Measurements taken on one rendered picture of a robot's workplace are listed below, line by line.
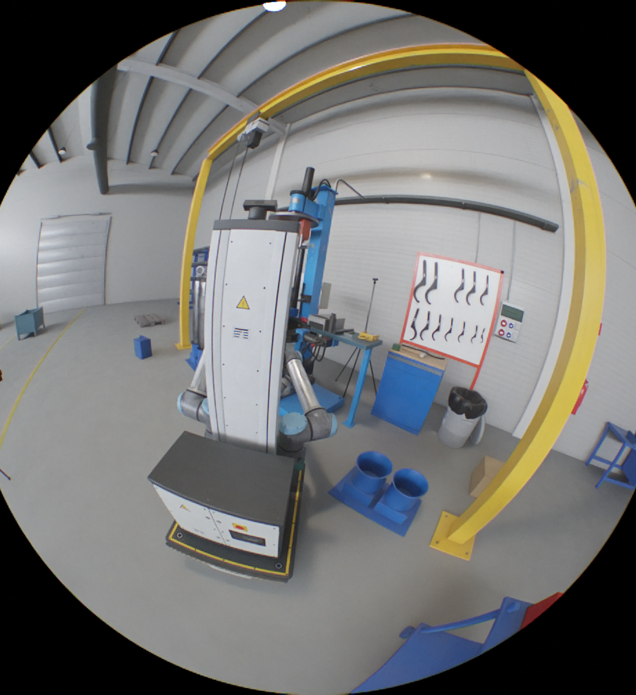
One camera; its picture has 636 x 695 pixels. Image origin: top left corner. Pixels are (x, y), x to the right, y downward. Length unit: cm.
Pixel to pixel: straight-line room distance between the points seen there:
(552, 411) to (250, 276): 158
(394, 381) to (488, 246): 260
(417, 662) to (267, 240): 208
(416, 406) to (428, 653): 247
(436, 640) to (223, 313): 198
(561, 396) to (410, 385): 182
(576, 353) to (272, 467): 155
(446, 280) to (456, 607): 385
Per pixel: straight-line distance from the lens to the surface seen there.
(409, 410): 276
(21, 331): 878
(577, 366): 137
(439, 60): 273
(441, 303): 361
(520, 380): 390
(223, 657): 164
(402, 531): 191
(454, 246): 378
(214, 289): 87
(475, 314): 359
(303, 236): 230
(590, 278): 141
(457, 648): 168
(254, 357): 86
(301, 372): 148
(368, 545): 177
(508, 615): 105
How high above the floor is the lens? 157
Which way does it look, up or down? 17 degrees down
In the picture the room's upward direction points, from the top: 9 degrees clockwise
